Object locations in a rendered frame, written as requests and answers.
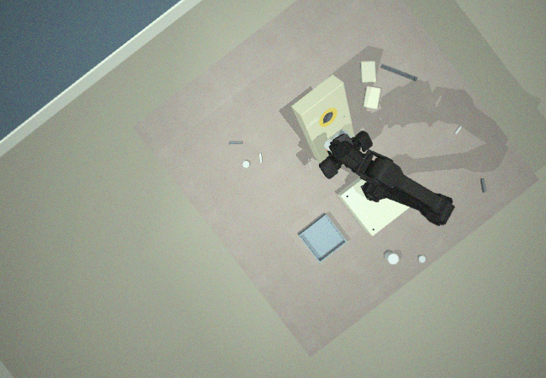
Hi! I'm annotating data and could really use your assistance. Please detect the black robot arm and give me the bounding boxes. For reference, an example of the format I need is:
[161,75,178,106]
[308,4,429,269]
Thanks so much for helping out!
[328,134,455,226]

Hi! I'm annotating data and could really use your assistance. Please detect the dark grey flat bar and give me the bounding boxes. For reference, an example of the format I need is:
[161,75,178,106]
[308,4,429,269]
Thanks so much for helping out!
[381,64,418,82]

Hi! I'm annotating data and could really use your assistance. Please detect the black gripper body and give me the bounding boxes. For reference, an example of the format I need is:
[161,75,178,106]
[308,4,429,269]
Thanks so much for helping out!
[319,131,373,179]

